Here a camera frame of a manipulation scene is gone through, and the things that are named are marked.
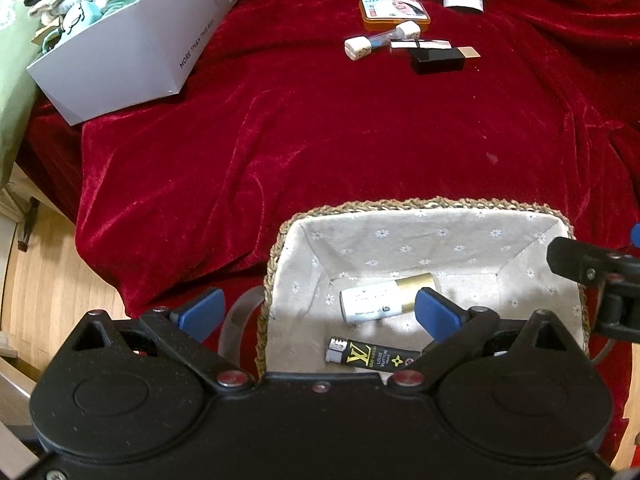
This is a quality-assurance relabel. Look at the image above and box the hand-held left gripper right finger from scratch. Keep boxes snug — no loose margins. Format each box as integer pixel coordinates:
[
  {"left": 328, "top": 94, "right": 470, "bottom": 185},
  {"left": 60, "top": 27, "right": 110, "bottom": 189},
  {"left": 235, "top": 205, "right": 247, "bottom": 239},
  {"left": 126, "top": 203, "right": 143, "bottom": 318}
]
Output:
[{"left": 387, "top": 287, "right": 571, "bottom": 392}]

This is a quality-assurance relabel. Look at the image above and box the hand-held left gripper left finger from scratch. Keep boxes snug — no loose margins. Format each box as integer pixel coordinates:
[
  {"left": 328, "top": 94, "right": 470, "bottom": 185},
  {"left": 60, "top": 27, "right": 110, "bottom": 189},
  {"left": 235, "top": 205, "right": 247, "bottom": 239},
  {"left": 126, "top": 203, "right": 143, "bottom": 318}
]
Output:
[{"left": 70, "top": 287, "right": 253, "bottom": 393}]

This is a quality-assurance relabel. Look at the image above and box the white tube with gold cap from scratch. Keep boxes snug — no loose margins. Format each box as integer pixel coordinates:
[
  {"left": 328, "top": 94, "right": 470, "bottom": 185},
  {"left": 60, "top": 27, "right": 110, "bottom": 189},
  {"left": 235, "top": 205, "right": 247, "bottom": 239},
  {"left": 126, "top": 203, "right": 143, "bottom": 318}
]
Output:
[{"left": 340, "top": 272, "right": 437, "bottom": 324}]

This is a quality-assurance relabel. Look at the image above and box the woven basket with fabric lining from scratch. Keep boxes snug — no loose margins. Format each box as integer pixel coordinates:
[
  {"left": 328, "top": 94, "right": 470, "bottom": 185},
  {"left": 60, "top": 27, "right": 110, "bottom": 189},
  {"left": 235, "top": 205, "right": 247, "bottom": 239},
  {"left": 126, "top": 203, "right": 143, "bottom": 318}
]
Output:
[{"left": 220, "top": 196, "right": 592, "bottom": 381}]

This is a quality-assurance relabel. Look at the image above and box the black patterned lighter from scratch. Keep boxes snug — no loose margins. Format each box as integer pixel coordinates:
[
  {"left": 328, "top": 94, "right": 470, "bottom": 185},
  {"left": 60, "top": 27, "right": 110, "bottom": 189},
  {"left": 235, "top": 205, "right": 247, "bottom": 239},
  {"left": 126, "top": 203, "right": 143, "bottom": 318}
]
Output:
[{"left": 325, "top": 336, "right": 423, "bottom": 372}]

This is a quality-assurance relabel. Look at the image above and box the red velvet cloth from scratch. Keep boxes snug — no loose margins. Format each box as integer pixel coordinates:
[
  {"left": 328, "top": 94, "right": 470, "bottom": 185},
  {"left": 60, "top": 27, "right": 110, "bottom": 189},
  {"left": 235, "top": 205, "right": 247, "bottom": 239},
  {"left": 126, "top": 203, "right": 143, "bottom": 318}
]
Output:
[{"left": 17, "top": 0, "right": 640, "bottom": 466}]

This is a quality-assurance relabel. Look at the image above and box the black rectangular bottle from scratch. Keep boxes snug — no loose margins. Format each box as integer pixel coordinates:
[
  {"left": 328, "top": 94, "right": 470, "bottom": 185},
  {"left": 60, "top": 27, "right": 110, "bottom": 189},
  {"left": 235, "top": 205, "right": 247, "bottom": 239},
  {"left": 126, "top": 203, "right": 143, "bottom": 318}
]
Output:
[{"left": 411, "top": 46, "right": 482, "bottom": 76}]

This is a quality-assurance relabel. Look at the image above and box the grey cardboard box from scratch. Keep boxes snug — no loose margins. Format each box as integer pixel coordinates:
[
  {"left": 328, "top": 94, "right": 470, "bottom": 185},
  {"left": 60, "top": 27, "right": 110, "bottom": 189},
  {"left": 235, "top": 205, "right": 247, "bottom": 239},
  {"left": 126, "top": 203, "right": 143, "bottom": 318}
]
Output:
[{"left": 27, "top": 0, "right": 243, "bottom": 127}]

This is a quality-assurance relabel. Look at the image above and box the blue tube with white caps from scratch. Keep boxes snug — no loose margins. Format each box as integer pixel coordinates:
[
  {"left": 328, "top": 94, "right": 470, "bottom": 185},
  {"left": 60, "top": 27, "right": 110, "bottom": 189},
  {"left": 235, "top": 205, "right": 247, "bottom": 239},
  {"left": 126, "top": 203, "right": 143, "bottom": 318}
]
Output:
[{"left": 344, "top": 21, "right": 422, "bottom": 62}]

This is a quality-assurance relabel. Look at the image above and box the orange tin with picture lid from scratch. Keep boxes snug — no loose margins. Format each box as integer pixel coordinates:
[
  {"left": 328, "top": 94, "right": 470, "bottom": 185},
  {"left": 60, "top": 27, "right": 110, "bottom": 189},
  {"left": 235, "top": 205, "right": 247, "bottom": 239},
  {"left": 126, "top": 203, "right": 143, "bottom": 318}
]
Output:
[{"left": 358, "top": 0, "right": 432, "bottom": 32}]

